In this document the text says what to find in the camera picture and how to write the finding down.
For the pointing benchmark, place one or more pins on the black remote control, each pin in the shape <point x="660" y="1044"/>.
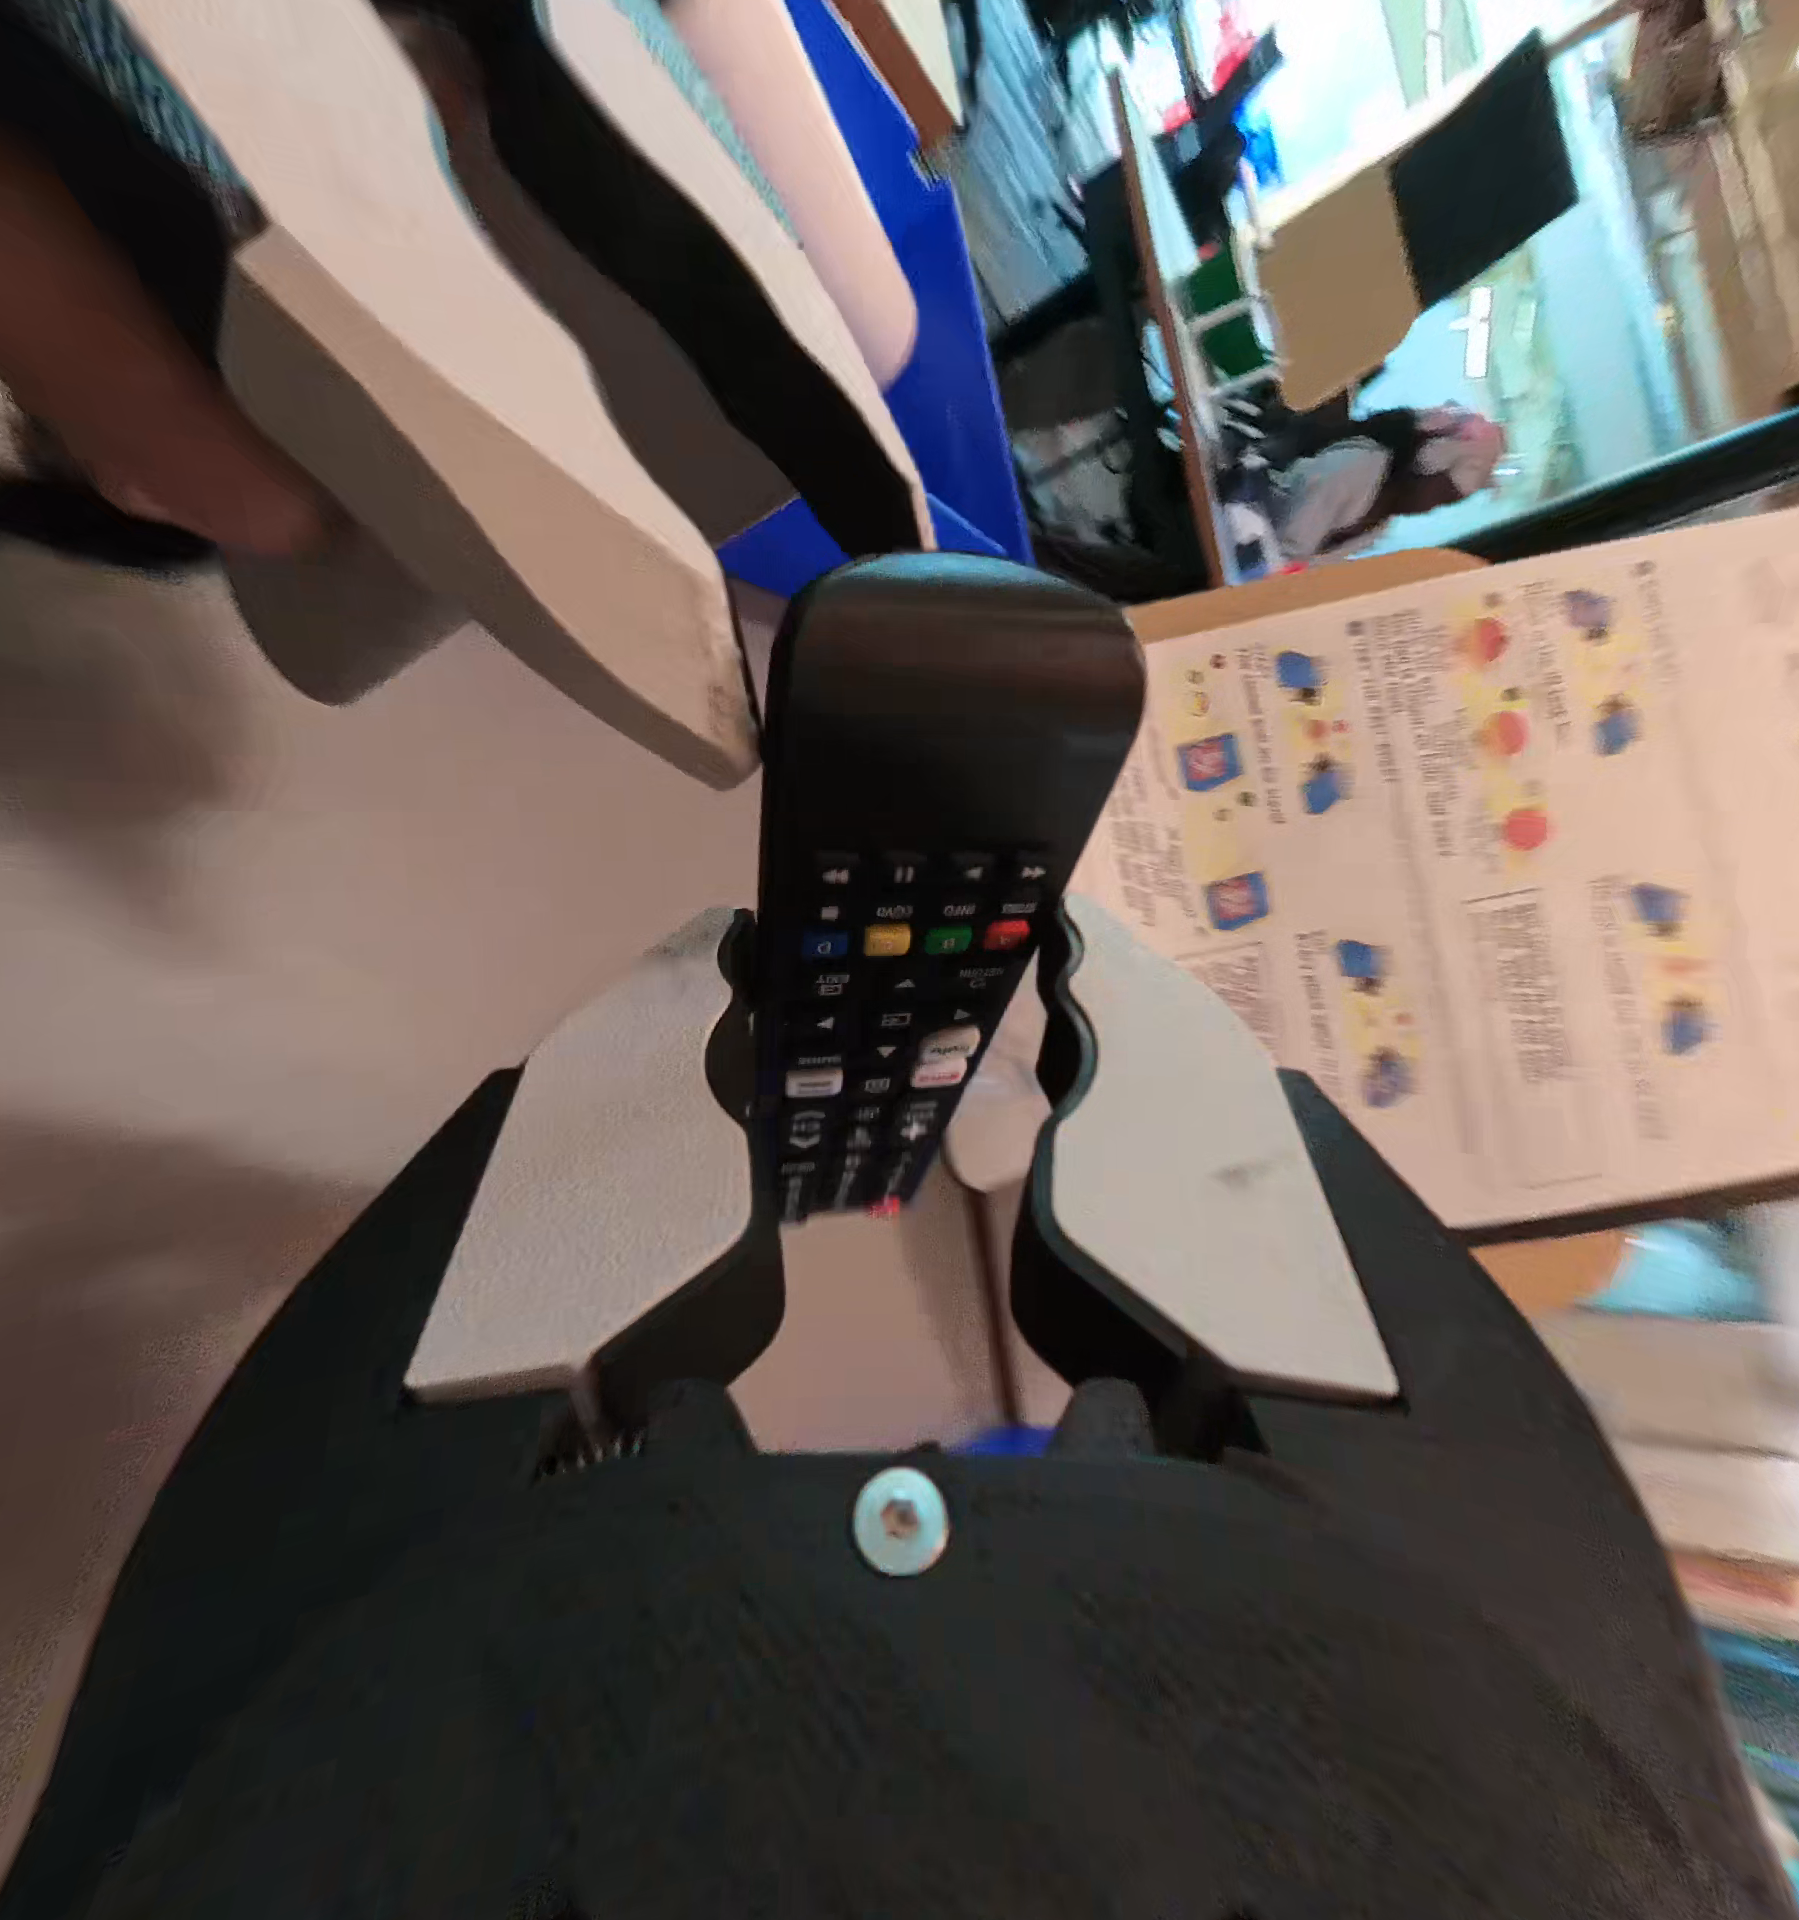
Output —
<point x="944" y="720"/>

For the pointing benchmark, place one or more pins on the printed instruction sheet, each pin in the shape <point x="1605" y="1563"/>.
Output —
<point x="1515" y="899"/>

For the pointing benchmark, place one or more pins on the black divider panel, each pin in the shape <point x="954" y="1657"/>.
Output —
<point x="1493" y="165"/>

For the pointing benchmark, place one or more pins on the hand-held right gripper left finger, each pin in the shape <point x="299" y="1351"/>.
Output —
<point x="600" y="1199"/>

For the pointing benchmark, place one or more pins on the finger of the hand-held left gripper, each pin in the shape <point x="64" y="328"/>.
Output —
<point x="510" y="495"/>
<point x="749" y="225"/>

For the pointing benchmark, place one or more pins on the person's left hand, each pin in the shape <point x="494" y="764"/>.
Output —
<point x="60" y="331"/>

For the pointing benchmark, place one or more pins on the blue plastic bin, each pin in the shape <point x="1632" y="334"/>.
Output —
<point x="958" y="375"/>

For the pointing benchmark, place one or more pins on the beige board stand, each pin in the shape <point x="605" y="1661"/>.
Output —
<point x="1335" y="300"/>

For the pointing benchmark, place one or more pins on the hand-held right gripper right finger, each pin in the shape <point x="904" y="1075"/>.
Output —
<point x="1214" y="1199"/>

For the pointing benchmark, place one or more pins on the instruction sheet on board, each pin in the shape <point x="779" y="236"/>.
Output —
<point x="1559" y="1268"/>

